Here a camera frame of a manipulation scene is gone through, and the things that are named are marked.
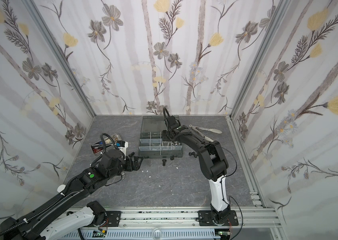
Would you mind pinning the cluster black hex nuts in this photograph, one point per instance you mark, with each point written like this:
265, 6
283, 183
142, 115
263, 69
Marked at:
195, 155

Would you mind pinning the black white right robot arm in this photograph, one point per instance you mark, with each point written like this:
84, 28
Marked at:
212, 160

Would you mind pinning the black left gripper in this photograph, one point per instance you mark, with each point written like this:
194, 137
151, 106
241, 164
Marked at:
131, 168

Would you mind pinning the metal tray with tools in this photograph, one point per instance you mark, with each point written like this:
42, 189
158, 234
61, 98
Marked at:
99, 146

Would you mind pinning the green plastic organizer box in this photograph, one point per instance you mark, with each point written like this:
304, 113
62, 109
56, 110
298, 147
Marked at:
151, 145

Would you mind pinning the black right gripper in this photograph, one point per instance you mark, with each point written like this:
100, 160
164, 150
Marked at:
171, 123

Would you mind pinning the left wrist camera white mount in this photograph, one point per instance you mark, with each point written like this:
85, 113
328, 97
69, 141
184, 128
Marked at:
122, 146

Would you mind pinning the aluminium rail frame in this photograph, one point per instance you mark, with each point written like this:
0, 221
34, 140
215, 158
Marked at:
187, 223

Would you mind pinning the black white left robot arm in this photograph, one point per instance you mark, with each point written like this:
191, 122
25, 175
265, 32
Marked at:
45, 223

